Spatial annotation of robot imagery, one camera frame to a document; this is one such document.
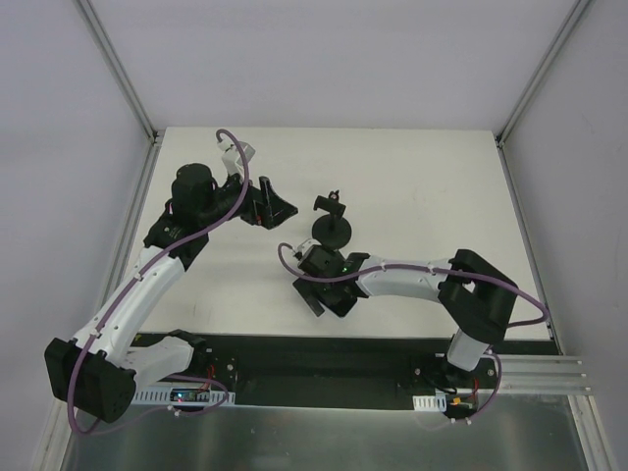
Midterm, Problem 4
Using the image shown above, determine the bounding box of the blue smartphone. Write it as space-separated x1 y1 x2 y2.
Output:
315 283 357 318

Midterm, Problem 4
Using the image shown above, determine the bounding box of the black phone stand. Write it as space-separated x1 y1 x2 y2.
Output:
311 189 352 249

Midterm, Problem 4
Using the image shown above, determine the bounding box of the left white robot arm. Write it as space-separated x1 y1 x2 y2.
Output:
44 163 298 424

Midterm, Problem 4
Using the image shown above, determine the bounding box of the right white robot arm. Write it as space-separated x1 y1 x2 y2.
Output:
292 244 517 393

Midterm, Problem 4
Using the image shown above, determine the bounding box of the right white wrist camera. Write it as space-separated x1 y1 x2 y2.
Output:
292 238 320 260

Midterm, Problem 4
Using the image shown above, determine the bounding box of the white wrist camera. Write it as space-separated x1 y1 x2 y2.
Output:
292 238 320 260
218 140 256 177

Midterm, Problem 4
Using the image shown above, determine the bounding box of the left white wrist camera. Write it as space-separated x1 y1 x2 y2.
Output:
218 140 256 177

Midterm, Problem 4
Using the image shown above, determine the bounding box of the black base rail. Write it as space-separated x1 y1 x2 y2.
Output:
131 333 563 408

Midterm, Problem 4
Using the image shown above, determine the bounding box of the right white cable duct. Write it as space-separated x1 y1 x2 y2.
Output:
412 393 447 413

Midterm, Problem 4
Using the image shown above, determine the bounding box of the white cable duct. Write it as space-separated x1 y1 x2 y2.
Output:
131 386 236 407
412 393 447 413

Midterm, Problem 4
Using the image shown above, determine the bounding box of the left white cable duct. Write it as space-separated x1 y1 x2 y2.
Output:
131 386 236 407

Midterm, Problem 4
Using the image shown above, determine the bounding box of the aluminium frame rail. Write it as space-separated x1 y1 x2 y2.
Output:
499 355 593 395

